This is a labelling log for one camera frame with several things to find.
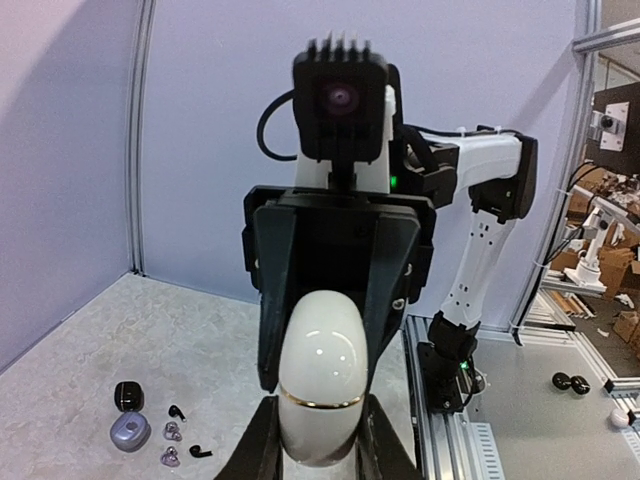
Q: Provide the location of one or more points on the white earbud charging case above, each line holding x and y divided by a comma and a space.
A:
322, 379

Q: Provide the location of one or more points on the black charging case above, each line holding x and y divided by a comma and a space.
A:
129, 396

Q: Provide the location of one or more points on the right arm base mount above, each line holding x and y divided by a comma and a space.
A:
449, 381

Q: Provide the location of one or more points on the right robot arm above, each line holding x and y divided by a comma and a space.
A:
498, 169

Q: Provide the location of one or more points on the black earbud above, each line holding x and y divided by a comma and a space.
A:
175, 412
196, 451

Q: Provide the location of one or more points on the right frame post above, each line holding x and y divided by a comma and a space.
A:
134, 139

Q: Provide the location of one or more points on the black earbud upper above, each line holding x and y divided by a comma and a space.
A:
175, 412

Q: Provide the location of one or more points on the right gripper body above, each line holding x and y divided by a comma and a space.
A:
334, 237

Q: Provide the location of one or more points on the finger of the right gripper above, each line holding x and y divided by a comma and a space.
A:
275, 228
393, 245

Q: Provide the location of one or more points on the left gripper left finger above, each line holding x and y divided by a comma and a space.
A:
258, 455

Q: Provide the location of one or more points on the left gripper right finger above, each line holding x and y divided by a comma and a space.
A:
379, 452

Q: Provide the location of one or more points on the purple round charging case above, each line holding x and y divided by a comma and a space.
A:
130, 431

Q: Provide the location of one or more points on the black earbud lower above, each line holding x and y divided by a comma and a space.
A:
196, 451

